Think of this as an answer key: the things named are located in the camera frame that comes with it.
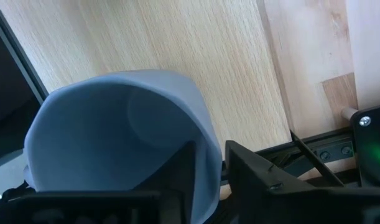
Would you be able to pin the blue-grey mug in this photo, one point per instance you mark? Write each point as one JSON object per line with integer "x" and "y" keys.
{"x": 99, "y": 130}

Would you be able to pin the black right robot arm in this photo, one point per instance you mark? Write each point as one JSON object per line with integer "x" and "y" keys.
{"x": 373, "y": 146}

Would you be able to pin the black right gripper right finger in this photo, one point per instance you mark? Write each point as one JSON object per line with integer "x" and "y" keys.
{"x": 264, "y": 199}

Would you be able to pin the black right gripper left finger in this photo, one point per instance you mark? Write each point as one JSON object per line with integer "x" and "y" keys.
{"x": 180, "y": 174}

